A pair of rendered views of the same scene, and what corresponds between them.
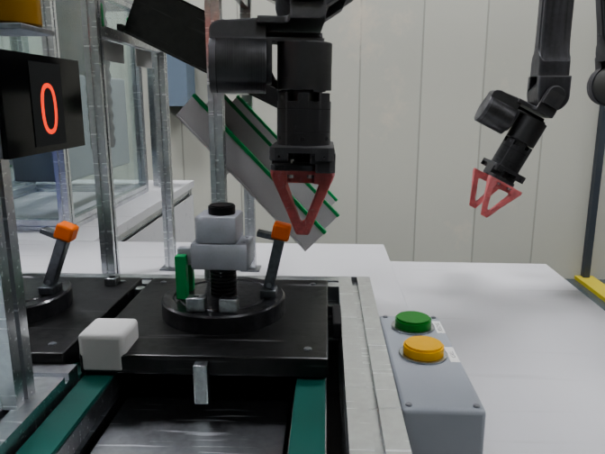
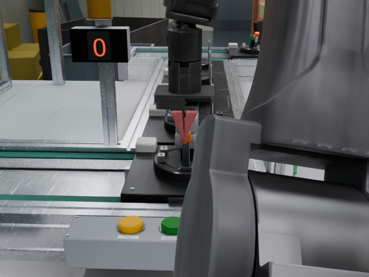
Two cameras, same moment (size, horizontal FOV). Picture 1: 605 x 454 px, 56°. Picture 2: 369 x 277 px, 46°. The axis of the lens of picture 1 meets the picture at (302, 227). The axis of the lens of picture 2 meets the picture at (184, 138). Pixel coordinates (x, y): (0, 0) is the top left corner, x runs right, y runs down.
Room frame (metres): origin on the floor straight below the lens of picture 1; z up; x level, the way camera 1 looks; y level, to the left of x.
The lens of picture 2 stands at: (0.61, -0.74, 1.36)
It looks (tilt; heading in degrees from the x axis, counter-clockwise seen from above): 22 degrees down; 90
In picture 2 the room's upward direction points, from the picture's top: straight up
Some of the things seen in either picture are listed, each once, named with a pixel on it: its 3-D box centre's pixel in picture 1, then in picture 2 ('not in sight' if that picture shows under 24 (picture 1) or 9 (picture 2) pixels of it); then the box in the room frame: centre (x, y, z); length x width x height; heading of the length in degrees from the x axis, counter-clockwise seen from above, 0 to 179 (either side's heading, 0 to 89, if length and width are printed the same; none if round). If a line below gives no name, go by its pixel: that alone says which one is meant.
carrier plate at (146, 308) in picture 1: (224, 318); (186, 171); (0.62, 0.09, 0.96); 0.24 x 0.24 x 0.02; 88
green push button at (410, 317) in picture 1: (412, 324); (173, 227); (0.60, -0.12, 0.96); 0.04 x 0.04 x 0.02
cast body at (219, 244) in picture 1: (213, 234); (187, 125); (0.62, 0.10, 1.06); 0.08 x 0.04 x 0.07; 85
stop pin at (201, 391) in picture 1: (202, 382); (127, 176); (0.49, 0.10, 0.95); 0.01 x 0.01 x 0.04; 88
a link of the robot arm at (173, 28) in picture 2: (298, 67); (184, 43); (0.61, 0.00, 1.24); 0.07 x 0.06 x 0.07; 95
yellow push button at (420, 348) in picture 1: (423, 352); (130, 226); (0.53, -0.12, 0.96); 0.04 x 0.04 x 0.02
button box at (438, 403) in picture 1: (421, 380); (132, 242); (0.53, -0.12, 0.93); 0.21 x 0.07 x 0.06; 178
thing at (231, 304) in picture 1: (229, 304); (161, 157); (0.57, 0.08, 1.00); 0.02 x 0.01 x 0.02; 88
